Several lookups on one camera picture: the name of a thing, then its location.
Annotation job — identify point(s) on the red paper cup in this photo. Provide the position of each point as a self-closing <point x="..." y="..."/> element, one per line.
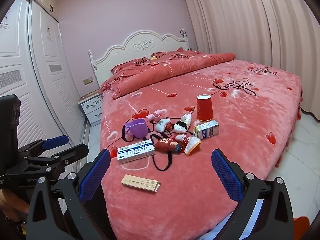
<point x="204" y="110"/>

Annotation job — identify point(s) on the small white blue carton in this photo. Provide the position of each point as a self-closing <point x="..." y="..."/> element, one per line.
<point x="207" y="130"/>

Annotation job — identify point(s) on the white nightstand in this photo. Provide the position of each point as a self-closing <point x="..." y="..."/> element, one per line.
<point x="91" y="107"/>

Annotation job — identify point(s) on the pink printed pillow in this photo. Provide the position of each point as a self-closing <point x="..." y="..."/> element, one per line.
<point x="172" y="53"/>
<point x="130" y="65"/>

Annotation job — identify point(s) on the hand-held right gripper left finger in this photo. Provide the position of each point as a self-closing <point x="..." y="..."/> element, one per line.
<point x="95" y="175"/>

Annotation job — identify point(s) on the white wardrobe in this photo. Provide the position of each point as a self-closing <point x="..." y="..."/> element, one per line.
<point x="50" y="67"/>

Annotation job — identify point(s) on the pink plastic clip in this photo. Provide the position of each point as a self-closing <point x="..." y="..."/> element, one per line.
<point x="155" y="116"/>

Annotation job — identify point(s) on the purple plastic cup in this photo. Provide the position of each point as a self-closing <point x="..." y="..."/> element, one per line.
<point x="136" y="130"/>

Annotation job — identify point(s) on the pink printed blanket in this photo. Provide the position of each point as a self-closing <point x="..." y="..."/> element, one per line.
<point x="250" y="130"/>

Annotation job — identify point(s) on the pale pink curtain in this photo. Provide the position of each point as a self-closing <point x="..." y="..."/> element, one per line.
<point x="250" y="25"/>

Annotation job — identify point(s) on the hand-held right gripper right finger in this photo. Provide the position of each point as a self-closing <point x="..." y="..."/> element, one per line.
<point x="225" y="175"/>

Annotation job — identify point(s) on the white carved headboard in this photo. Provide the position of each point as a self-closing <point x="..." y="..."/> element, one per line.
<point x="140" y="42"/>

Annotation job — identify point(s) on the orange trash bin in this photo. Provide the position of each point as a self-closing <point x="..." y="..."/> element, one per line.
<point x="303" y="225"/>

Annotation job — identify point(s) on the white tissue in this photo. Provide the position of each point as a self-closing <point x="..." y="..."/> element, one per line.
<point x="183" y="128"/>

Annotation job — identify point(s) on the white red toy shoe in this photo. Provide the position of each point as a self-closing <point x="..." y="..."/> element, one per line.
<point x="191" y="145"/>

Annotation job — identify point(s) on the wall socket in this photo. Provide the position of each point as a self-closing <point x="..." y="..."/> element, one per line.
<point x="88" y="80"/>

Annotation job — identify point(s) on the brown monkey plush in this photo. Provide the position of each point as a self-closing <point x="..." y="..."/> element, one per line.
<point x="166" y="145"/>

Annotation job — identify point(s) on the long blue white medicine box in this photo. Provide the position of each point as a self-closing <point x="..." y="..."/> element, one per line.
<point x="135" y="152"/>

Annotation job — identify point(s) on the white baby sock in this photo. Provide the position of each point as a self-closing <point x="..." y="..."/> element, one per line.
<point x="162" y="125"/>

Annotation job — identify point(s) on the flat beige box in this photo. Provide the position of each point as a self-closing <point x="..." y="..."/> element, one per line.
<point x="141" y="183"/>

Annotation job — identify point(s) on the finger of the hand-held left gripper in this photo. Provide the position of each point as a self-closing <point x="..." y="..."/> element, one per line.
<point x="55" y="141"/>
<point x="72" y="153"/>

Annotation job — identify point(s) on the person's left hand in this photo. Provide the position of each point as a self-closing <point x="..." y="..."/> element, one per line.
<point x="15" y="202"/>

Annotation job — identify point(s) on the folded pink quilt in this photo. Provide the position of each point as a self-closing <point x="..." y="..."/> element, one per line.
<point x="162" y="75"/>

